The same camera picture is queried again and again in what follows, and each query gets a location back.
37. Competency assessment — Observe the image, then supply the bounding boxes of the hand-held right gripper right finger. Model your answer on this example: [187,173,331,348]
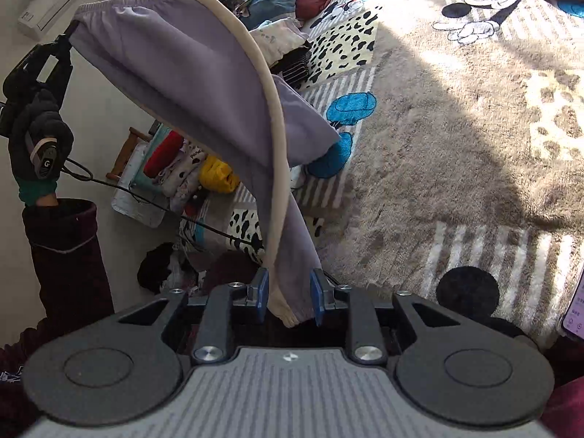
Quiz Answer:
[310,268,461,366]

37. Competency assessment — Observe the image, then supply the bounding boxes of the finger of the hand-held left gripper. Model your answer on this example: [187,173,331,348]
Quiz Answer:
[57,20,82,55]

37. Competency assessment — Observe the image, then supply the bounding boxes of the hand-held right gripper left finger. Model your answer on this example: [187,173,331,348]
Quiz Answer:
[116,268,270,366]

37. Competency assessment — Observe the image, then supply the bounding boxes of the purple pants with cream stripe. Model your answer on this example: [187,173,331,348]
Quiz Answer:
[70,0,343,329]

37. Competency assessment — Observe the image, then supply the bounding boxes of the person's left forearm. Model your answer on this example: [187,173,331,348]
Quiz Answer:
[20,194,115,334]

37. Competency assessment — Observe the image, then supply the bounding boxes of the white patterned clothes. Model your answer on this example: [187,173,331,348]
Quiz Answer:
[157,141,206,211]

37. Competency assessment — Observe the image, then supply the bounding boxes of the person's left hand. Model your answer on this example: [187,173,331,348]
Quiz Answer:
[7,89,74,206]

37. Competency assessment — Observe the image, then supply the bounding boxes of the white air conditioner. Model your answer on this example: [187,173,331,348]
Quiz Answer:
[17,0,103,39]

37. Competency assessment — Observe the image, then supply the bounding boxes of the black cloth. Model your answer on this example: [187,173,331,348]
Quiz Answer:
[137,242,183,295]

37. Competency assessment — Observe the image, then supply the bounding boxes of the wooden stool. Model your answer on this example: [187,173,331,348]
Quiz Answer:
[106,127,151,181]

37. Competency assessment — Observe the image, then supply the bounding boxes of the yellow bundle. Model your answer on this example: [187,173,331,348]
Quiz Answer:
[198,155,240,192]

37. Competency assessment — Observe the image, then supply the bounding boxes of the red cloth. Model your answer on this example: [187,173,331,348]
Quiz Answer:
[143,130,185,178]

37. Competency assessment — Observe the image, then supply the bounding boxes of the printed cartoon blanket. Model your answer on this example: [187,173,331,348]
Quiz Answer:
[178,0,584,352]

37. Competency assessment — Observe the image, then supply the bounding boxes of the black striped garment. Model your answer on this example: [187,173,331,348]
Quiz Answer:
[269,48,315,87]

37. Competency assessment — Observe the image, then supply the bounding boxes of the smartphone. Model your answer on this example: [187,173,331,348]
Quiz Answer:
[559,267,584,341]

